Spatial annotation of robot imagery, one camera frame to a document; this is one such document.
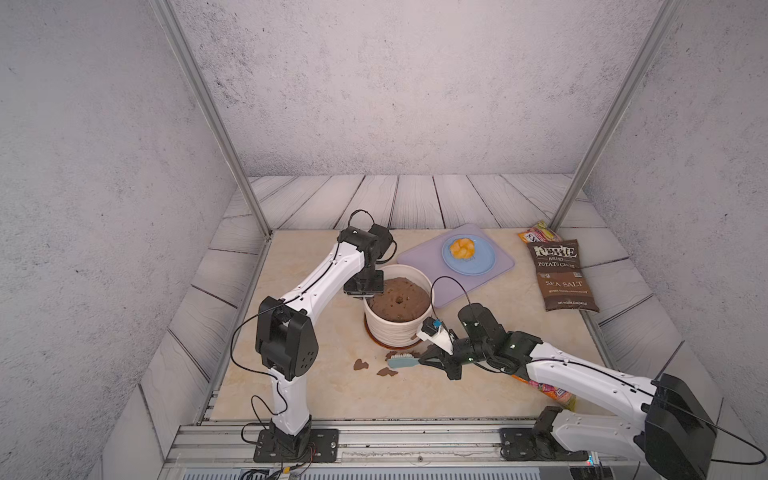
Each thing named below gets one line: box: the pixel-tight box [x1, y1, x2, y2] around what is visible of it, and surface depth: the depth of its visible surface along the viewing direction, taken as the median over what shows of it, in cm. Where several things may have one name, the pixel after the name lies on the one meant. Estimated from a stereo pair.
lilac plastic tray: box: [468, 224, 515, 292], surface depth 110 cm
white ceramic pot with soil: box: [363, 264, 435, 347], surface depth 89 cm
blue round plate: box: [441, 234, 496, 276], surface depth 113 cm
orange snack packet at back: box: [518, 220, 563, 243], surface depth 117 cm
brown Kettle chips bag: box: [527, 239, 600, 313], surface depth 107 cm
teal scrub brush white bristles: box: [387, 353, 420, 368], surface depth 78 cm
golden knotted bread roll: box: [450, 238, 475, 260], surface depth 113 cm
